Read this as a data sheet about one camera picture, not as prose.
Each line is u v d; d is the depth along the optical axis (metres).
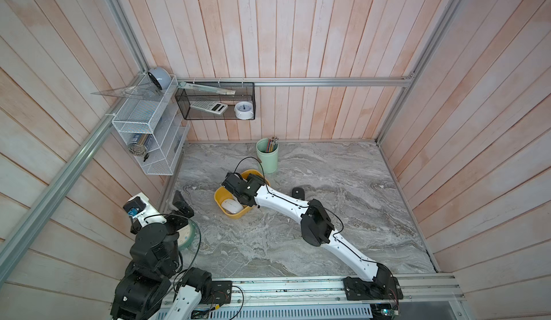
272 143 0.96
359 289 0.73
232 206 0.91
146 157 0.88
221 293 0.73
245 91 1.01
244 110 0.94
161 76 0.84
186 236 0.84
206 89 0.90
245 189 0.71
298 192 0.98
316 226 0.62
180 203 0.53
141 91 0.82
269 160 1.01
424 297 0.73
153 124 0.70
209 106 0.98
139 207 0.46
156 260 0.41
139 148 0.76
